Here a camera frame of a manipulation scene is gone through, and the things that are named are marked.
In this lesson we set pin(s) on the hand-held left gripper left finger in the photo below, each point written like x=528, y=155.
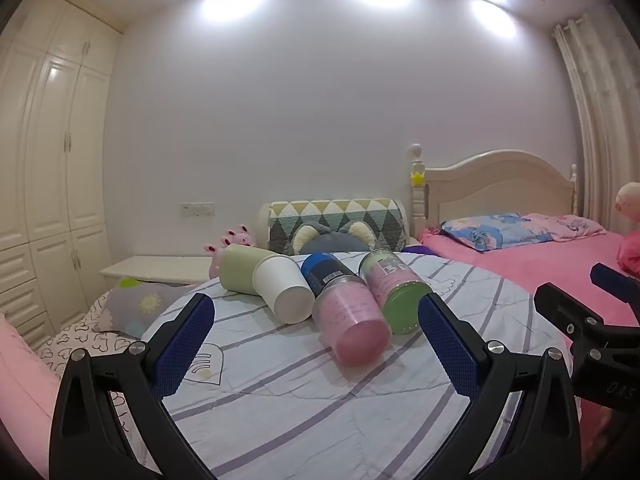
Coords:
x=182, y=345

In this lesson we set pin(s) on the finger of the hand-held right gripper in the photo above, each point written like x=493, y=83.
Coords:
x=562, y=307
x=617, y=282

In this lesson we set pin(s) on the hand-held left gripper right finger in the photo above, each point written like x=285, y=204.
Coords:
x=447, y=345

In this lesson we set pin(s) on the pink cup with blue lid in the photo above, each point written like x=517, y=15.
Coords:
x=350, y=320

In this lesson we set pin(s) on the clear cup with green lid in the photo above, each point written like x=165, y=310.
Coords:
x=395, y=290

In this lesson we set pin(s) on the pale green cup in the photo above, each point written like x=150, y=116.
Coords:
x=240, y=270

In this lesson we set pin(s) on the white paper cup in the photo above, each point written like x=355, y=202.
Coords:
x=282, y=287

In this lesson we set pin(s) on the pink bed sheet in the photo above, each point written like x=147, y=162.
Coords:
x=540, y=270

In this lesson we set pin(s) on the pink plush doll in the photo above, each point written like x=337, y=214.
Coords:
x=630, y=230

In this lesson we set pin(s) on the grey flower pillow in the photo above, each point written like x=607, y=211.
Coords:
x=140, y=305

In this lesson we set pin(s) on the pink cartoon pillow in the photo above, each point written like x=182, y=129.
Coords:
x=567, y=225

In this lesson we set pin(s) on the cream nightstand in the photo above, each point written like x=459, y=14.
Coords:
x=155, y=267

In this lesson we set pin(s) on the heart printed sheet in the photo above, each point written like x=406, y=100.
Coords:
x=85, y=340

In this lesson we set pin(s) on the purple cloth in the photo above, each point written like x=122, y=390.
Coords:
x=415, y=249

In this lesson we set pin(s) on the blue cartoon pillow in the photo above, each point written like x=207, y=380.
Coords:
x=487, y=230

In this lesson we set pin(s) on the pink bunny plush toy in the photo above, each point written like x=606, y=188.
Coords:
x=227, y=245

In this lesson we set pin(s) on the cream wooden headboard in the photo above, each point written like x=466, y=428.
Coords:
x=500, y=190

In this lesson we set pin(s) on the grey cushion with ears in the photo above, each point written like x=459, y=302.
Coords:
x=332, y=242

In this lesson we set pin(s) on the pink blanket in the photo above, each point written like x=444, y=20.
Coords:
x=25, y=390

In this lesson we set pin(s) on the cream curtain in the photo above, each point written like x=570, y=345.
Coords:
x=595, y=120

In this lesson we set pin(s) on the triangle patterned quilted headboard cover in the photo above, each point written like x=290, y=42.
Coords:
x=340, y=220

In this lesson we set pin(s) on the yellow star sticker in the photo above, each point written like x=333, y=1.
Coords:
x=416, y=177

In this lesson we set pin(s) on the cream wardrobe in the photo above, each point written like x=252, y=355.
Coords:
x=45, y=185

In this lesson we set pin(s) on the wall socket panel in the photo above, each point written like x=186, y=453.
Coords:
x=198, y=208

